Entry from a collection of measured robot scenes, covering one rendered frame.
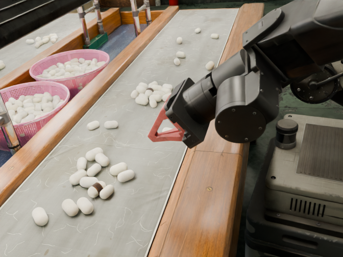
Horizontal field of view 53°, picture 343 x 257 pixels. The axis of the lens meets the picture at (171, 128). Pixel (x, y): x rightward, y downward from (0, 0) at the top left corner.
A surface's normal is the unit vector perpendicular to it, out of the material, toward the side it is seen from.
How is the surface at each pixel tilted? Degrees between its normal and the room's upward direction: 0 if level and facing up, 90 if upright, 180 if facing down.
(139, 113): 0
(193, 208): 0
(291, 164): 0
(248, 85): 41
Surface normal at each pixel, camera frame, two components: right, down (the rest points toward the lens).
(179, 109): 0.69, -0.47
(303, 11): -0.74, -0.54
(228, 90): -0.58, -0.66
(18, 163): -0.09, -0.84
